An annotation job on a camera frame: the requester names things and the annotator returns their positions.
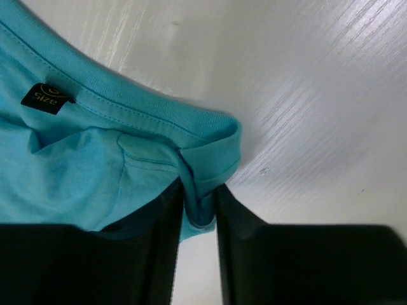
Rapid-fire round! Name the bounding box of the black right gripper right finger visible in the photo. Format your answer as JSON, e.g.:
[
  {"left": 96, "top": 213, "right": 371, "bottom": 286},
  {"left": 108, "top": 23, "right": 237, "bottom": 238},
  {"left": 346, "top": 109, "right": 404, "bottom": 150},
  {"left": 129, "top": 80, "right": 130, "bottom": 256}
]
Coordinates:
[{"left": 215, "top": 186, "right": 406, "bottom": 304}]

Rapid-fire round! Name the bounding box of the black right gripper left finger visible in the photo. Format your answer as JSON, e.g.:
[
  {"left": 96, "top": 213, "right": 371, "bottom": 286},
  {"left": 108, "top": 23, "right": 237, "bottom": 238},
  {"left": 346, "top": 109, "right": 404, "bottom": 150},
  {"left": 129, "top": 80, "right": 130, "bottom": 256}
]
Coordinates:
[{"left": 1, "top": 180, "right": 183, "bottom": 304}]

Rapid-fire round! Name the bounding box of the cyan t shirt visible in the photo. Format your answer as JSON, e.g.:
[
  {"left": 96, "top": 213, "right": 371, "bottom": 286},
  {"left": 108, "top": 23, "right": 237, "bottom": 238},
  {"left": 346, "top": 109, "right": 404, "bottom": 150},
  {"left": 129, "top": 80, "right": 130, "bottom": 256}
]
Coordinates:
[{"left": 1, "top": 1, "right": 242, "bottom": 240}]

